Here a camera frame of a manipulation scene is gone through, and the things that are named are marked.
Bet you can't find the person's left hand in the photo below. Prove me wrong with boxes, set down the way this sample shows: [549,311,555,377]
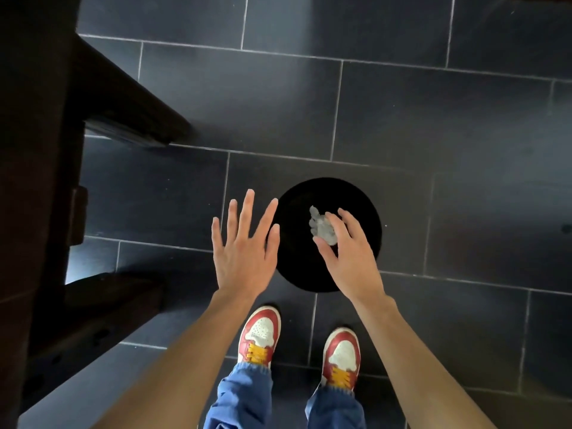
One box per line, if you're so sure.
[211,189,281,302]

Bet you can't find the person's left forearm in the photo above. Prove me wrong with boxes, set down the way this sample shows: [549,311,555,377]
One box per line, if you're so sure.
[91,291,259,429]

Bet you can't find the red and white sneaker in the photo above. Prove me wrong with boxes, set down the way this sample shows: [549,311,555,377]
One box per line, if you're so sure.
[320,327,362,392]
[237,305,282,368]

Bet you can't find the person's right forearm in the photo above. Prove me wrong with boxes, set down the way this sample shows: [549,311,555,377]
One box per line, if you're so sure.
[352,294,498,429]

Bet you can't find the dark wooden table frame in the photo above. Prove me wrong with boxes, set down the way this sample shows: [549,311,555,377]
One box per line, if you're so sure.
[0,0,194,429]

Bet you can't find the red and white right sneaker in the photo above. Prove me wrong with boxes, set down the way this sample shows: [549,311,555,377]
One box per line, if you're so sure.
[320,327,362,392]

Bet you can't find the person's right hand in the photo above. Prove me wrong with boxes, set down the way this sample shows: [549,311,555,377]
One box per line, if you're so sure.
[312,208,388,306]

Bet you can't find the blue jeans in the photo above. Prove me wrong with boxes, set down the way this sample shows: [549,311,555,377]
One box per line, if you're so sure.
[203,362,368,429]

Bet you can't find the grey paper wad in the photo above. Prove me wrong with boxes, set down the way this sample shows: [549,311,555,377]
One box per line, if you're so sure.
[308,205,339,246]

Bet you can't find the red and white left sneaker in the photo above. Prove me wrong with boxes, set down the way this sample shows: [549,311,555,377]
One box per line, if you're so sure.
[237,305,282,368]

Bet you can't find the round black waste bin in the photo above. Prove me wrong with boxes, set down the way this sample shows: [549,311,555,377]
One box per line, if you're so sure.
[272,177,383,293]

